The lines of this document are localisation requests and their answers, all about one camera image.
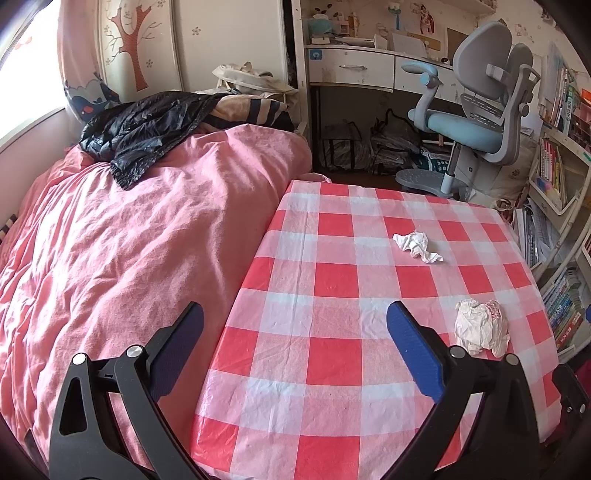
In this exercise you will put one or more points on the white desk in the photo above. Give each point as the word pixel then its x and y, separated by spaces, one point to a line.
pixel 369 50

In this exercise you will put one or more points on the beige canvas bag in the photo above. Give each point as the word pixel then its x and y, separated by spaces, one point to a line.
pixel 254 81

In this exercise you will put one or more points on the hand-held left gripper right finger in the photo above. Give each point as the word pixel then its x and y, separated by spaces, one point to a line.
pixel 415 355

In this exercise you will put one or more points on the striped beige pillow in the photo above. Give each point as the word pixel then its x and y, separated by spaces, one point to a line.
pixel 258 113

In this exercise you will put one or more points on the row of thin red books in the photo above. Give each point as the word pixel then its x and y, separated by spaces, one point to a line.
pixel 551 170

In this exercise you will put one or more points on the narrow white desk drawer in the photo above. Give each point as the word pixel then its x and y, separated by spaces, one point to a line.
pixel 418 81

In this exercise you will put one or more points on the white tissue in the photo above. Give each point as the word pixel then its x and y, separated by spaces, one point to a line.
pixel 418 244

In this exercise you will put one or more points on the white bookshelf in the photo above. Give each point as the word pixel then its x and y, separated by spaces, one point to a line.
pixel 568 138

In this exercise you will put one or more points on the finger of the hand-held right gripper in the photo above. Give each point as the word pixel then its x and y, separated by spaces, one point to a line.
pixel 572 392

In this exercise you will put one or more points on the grey blue office chair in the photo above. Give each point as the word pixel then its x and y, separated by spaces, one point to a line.
pixel 466 134

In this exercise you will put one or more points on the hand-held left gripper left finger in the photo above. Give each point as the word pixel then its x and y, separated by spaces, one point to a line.
pixel 178 350

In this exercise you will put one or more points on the row of upright books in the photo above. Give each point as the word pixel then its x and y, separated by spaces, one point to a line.
pixel 563 97

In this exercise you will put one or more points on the black puffer jacket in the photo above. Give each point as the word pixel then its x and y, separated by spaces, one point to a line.
pixel 147 124

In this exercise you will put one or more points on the wide white desk drawer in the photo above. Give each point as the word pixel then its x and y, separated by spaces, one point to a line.
pixel 351 67

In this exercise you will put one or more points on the white wardrobe with tree decal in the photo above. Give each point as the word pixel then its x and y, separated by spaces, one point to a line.
pixel 207 41

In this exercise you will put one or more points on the small white box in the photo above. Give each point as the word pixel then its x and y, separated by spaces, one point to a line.
pixel 381 41

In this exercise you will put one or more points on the red white checkered tablecloth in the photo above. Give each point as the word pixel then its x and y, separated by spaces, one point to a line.
pixel 332 300

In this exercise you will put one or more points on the red doll wall picture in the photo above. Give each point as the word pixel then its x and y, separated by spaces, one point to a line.
pixel 427 17

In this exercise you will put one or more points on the small clear wrapper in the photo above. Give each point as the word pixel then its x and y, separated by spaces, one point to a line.
pixel 480 327

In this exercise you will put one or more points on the pink blue patterned curtain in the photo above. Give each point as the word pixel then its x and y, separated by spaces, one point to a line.
pixel 83 60

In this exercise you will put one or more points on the pink blanket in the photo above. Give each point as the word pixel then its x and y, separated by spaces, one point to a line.
pixel 138 230

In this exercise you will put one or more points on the window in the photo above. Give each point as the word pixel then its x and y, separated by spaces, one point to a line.
pixel 27 83

